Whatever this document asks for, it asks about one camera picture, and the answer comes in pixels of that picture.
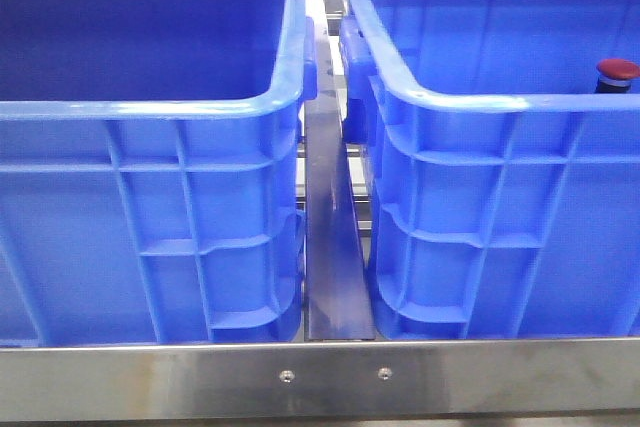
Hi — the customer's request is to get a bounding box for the rail screw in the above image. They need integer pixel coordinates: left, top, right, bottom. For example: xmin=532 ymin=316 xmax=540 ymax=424
xmin=279 ymin=370 xmax=295 ymax=383
xmin=377 ymin=367 xmax=393 ymax=381

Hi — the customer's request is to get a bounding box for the left blue plastic crate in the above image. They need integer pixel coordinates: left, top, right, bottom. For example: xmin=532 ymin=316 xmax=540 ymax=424
xmin=1 ymin=0 xmax=317 ymax=348

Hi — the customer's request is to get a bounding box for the red mushroom push button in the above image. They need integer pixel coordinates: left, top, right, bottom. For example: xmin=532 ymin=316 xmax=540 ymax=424
xmin=595 ymin=58 xmax=640 ymax=94

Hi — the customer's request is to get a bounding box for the blue plastic crate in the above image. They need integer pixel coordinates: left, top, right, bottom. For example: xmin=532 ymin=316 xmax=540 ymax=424
xmin=1 ymin=0 xmax=317 ymax=348
xmin=340 ymin=0 xmax=639 ymax=340

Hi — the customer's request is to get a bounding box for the dark blue divider rail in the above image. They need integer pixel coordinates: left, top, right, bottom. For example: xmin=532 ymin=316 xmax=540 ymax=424
xmin=304 ymin=21 xmax=376 ymax=341

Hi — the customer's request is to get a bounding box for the right rail screw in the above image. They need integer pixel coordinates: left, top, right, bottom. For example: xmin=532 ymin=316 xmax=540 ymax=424
xmin=377 ymin=367 xmax=393 ymax=381

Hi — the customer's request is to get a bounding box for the right blue plastic crate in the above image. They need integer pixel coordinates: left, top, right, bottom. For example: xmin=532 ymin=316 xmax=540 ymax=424
xmin=340 ymin=0 xmax=639 ymax=340

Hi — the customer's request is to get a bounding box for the left rail screw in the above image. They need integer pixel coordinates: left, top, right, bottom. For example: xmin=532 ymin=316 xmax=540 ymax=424
xmin=279 ymin=370 xmax=295 ymax=383

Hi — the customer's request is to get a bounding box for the stainless steel front rail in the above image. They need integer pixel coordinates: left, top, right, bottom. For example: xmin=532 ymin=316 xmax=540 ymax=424
xmin=1 ymin=338 xmax=639 ymax=423

